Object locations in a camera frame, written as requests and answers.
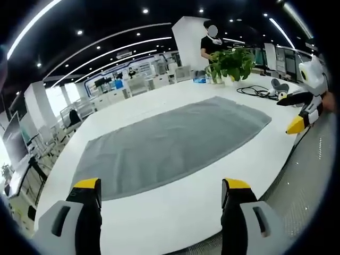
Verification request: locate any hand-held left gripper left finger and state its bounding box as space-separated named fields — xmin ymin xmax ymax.
xmin=31 ymin=177 xmax=103 ymax=255

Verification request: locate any grey towel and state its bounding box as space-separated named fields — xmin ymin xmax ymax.
xmin=69 ymin=96 xmax=273 ymax=201

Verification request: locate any white table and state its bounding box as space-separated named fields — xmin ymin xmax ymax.
xmin=33 ymin=72 xmax=317 ymax=255

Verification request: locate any green potted plant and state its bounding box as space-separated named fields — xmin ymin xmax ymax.
xmin=204 ymin=47 xmax=256 ymax=85

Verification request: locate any dark monitor screen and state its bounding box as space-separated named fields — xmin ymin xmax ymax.
xmin=1 ymin=111 xmax=29 ymax=165

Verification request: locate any black office chair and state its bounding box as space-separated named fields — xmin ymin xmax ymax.
xmin=65 ymin=108 xmax=82 ymax=131

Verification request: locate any black cable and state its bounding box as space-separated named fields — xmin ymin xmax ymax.
xmin=236 ymin=85 xmax=280 ymax=100

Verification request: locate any person's right hand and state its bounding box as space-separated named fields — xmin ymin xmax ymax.
xmin=320 ymin=90 xmax=338 ymax=114

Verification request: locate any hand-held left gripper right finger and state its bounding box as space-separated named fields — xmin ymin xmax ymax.
xmin=220 ymin=178 xmax=290 ymax=255

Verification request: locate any white pillar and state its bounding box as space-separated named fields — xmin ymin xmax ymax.
xmin=171 ymin=16 xmax=210 ymax=70

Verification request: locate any grey and white device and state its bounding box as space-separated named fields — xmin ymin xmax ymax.
xmin=267 ymin=78 xmax=290 ymax=98

